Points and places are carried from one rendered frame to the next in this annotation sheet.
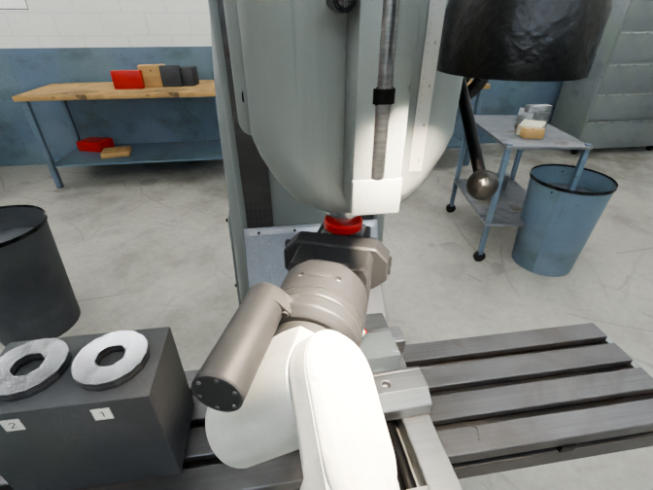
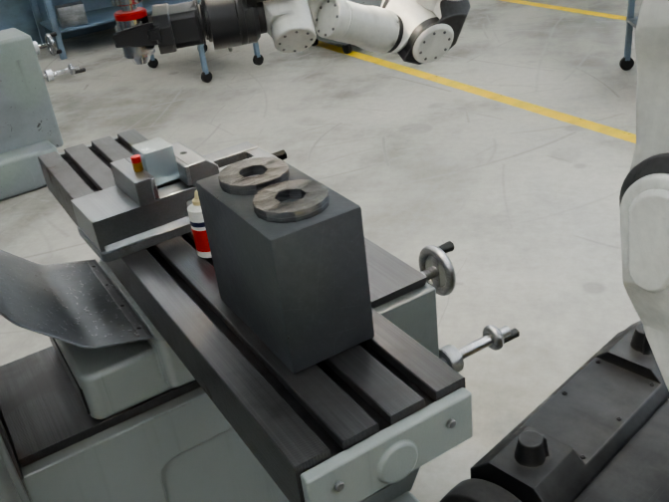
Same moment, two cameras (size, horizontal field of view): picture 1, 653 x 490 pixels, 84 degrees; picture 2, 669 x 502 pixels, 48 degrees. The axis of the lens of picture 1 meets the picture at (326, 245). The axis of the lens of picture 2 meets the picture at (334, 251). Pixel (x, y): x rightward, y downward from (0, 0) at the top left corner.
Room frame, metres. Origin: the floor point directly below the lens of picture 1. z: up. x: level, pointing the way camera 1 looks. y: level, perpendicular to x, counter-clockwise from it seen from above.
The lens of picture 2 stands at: (0.54, 1.15, 1.47)
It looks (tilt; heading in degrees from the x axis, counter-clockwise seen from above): 29 degrees down; 250
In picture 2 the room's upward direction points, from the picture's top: 7 degrees counter-clockwise
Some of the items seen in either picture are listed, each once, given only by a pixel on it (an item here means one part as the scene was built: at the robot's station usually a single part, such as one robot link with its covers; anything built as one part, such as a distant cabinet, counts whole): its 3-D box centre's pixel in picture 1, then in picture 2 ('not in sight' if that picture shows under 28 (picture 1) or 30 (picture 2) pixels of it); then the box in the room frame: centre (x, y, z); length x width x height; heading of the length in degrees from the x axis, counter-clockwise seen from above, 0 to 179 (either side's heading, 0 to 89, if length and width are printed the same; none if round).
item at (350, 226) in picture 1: (343, 222); (130, 14); (0.39, -0.02, 1.26); 0.05 x 0.05 x 0.01
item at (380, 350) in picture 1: (375, 357); (155, 161); (0.40, -0.08, 1.01); 0.06 x 0.05 x 0.06; 100
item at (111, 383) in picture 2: not in sight; (198, 299); (0.39, -0.02, 0.76); 0.50 x 0.35 x 0.12; 9
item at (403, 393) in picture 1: (385, 395); (187, 162); (0.34, -0.09, 0.99); 0.12 x 0.06 x 0.04; 100
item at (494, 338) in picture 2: not in sight; (478, 345); (-0.15, 0.04, 0.48); 0.22 x 0.06 x 0.06; 9
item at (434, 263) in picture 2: not in sight; (423, 276); (-0.10, -0.09, 0.60); 0.16 x 0.12 x 0.12; 9
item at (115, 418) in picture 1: (95, 406); (283, 253); (0.32, 0.33, 1.00); 0.22 x 0.12 x 0.20; 98
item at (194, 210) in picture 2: not in sight; (203, 221); (0.37, 0.08, 0.96); 0.04 x 0.04 x 0.11
